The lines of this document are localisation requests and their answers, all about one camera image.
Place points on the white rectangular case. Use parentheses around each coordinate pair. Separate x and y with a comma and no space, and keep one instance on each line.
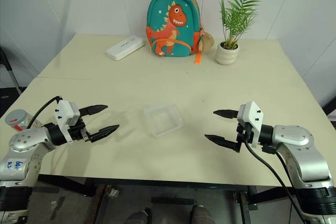
(124,48)

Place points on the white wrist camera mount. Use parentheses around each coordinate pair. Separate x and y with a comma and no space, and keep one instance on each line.
(253,119)
(64,113)

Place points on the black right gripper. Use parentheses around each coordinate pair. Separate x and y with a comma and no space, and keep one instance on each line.
(242,134)

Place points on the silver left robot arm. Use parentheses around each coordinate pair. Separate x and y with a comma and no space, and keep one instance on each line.
(23,142)

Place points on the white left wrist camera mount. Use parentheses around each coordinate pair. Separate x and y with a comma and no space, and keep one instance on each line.
(64,113)

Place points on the green plant in white pot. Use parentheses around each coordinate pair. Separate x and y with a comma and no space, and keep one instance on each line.
(227,54)

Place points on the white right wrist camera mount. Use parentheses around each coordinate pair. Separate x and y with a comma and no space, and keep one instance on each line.
(253,119)

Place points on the beige plush pendant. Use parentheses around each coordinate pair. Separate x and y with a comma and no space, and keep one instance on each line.
(208,41)

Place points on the clear plastic jar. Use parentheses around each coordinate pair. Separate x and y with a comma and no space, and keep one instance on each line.
(15,119)

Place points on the black mesh object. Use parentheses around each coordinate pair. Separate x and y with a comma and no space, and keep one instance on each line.
(8,98)

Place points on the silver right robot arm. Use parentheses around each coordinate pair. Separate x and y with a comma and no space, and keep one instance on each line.
(296,142)

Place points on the dark rounded shape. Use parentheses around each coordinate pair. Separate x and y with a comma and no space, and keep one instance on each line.
(138,216)
(201,214)

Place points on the black object beside table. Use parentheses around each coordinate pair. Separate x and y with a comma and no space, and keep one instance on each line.
(331,108)

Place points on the clear plastic container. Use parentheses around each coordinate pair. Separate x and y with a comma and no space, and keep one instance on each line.
(162,119)

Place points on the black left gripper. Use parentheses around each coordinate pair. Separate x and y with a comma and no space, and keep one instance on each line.
(80,132)

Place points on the grey tripod stand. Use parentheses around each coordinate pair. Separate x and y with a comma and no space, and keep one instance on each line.
(11,75)

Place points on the teal dinosaur backpack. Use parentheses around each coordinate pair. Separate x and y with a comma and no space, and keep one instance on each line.
(173,24)

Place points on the black metal table frame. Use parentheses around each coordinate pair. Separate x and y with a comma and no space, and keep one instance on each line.
(73,186)

